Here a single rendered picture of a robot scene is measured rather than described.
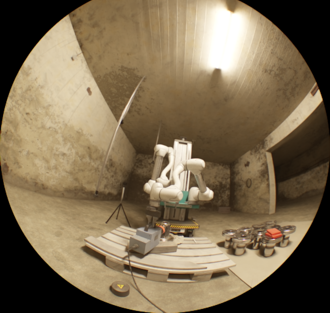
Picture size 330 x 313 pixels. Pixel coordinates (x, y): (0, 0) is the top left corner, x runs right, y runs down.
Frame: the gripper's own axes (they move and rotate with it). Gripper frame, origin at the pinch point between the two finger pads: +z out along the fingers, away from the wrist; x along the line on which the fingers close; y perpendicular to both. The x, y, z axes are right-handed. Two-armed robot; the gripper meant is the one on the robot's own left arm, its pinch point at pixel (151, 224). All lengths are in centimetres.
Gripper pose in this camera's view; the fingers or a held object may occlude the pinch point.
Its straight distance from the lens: 100.4
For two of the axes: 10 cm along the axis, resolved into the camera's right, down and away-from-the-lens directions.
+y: 3.4, 4.4, 8.3
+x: -9.3, 0.2, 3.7
